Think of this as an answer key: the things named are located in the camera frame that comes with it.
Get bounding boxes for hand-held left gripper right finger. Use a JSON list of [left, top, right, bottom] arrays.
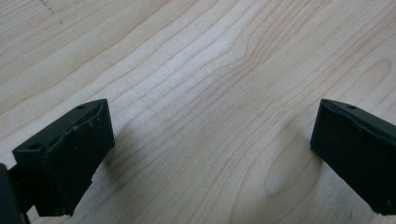
[[309, 98, 396, 217]]

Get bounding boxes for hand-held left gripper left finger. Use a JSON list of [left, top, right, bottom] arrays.
[[12, 98, 116, 217]]

